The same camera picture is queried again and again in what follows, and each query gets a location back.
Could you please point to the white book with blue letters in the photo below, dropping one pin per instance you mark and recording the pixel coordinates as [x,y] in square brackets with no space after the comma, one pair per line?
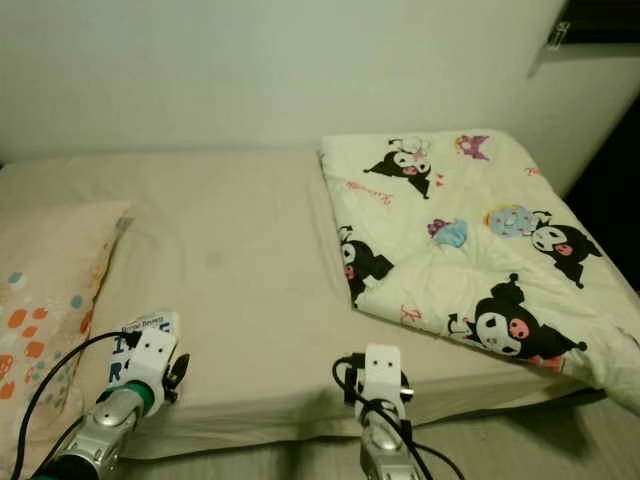
[130,350]

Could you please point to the pink patterned pillow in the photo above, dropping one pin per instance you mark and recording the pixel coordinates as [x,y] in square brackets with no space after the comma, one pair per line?
[50,320]

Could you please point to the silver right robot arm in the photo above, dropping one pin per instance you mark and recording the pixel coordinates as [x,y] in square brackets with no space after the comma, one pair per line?
[390,450]

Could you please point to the mattress with beige sheet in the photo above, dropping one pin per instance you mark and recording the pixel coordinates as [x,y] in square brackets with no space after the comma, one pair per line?
[240,260]

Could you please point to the cream cartoon print quilt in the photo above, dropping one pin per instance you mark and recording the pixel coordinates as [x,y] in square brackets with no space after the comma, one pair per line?
[460,230]

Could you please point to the dark cabinet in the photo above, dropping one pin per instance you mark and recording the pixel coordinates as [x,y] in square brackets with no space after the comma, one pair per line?
[610,200]

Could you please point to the metal window latch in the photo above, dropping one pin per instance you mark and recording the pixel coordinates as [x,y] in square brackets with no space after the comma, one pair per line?
[557,35]

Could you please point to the dark window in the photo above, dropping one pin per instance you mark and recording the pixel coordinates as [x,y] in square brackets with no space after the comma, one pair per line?
[602,20]

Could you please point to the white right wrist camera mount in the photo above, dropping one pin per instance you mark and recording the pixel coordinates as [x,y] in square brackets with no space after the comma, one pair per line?
[383,370]

